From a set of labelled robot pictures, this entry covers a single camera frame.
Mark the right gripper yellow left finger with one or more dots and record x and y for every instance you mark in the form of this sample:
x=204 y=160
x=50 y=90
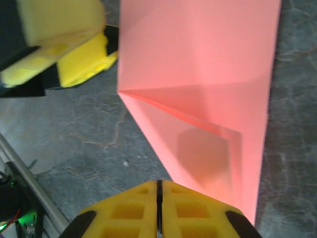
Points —
x=123 y=215

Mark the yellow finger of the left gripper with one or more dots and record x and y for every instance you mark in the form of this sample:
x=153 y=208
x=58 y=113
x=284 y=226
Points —
x=64 y=19
x=84 y=62

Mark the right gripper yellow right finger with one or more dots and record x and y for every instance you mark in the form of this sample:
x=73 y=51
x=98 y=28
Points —
x=193 y=215

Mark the pink square paper sheet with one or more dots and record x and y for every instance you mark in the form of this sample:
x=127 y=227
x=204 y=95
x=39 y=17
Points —
x=198 y=74

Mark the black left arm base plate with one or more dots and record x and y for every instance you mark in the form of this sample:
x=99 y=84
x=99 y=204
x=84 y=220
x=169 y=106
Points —
x=15 y=205

